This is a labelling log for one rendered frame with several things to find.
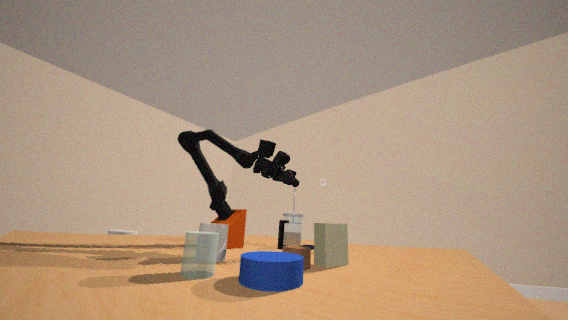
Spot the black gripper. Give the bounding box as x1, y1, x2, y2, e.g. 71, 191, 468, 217
261, 160, 296, 185

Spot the white cylinder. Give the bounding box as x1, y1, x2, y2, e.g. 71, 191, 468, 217
199, 223, 229, 262

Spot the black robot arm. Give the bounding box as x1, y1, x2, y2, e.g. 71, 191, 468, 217
178, 130, 290, 221

